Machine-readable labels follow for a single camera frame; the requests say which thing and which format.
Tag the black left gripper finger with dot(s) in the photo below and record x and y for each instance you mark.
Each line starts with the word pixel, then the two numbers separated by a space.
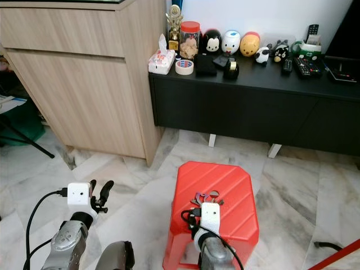
pixel 93 185
pixel 107 192

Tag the dark bunch of keys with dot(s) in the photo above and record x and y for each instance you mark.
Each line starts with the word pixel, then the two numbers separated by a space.
pixel 208 198

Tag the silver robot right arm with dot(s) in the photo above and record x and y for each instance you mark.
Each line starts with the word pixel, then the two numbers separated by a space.
pixel 214 260

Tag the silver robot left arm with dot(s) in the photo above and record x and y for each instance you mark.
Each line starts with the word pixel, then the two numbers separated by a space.
pixel 64 247

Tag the red plastic stool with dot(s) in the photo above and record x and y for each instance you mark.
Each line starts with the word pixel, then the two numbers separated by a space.
pixel 236 185

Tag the white sideboard foot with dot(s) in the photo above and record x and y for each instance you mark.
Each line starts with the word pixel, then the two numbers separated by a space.
pixel 274 151
pixel 212 140

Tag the green bin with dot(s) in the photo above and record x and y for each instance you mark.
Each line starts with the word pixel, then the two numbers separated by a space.
pixel 25 126

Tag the white papers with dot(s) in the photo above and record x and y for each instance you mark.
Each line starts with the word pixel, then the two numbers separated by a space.
pixel 11 103

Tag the black table leg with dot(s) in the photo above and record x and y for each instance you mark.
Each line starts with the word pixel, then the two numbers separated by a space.
pixel 327 246

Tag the pink white tissue pack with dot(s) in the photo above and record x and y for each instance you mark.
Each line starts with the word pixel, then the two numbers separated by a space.
pixel 161 61

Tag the white tape roll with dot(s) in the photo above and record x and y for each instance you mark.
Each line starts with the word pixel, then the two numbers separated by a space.
pixel 184 71

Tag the black tape dispenser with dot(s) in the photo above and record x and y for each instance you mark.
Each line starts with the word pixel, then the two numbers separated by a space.
pixel 231 69

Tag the black wallet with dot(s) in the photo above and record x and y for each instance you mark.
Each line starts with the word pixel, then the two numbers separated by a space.
pixel 205 65

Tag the small dark card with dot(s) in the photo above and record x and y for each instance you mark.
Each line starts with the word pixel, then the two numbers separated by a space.
pixel 221 61

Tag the clear jar with red lid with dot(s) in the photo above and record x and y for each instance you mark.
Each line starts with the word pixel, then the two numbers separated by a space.
pixel 189 44

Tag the black mouse plush toy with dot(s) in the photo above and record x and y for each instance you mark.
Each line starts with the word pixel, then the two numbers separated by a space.
pixel 211 41

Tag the small black remote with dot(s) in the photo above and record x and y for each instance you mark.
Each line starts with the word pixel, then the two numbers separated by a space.
pixel 287 66

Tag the white round plush toy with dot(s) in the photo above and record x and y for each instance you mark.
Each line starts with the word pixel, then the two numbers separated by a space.
pixel 230 43

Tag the yellow bear plush toy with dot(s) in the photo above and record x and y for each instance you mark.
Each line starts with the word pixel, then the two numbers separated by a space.
pixel 250 44

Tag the gold trophy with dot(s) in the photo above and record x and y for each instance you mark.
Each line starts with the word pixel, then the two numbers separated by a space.
pixel 174 24

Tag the black penguin figurine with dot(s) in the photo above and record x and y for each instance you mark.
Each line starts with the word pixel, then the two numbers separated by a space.
pixel 281 52

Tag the green holder box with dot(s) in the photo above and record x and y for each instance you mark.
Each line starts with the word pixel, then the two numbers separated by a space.
pixel 310 51

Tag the black upright remote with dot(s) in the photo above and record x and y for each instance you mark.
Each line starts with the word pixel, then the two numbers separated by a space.
pixel 313 32

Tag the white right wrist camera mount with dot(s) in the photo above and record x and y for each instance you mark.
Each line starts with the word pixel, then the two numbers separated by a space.
pixel 210 216

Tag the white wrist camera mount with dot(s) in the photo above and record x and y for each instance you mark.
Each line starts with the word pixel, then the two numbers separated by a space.
pixel 210 216
pixel 79 195

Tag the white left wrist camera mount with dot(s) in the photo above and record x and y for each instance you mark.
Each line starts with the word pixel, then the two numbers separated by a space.
pixel 79 195

